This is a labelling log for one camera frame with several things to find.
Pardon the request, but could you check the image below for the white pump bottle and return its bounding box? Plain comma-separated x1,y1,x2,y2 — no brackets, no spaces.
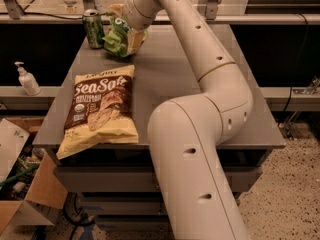
15,61,41,96

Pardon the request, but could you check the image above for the cardboard box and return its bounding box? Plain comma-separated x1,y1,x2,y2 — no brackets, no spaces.
0,117,67,234

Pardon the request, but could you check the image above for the grey drawer cabinet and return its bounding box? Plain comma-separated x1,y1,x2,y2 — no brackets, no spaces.
32,24,286,233

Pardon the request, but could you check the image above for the green rice chip bag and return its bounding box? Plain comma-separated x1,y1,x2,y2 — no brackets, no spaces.
103,16,137,59

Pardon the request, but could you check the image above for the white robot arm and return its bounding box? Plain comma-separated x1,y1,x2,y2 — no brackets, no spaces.
121,0,253,240

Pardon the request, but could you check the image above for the green soda can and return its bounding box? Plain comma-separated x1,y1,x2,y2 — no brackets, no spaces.
82,9,104,49

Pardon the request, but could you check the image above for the black cable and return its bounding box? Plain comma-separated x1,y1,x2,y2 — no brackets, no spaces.
0,11,84,21

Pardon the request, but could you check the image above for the yellow sea salt chip bag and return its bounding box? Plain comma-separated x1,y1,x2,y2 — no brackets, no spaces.
57,65,139,160

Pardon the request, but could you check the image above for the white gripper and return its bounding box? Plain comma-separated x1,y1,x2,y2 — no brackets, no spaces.
107,0,156,55

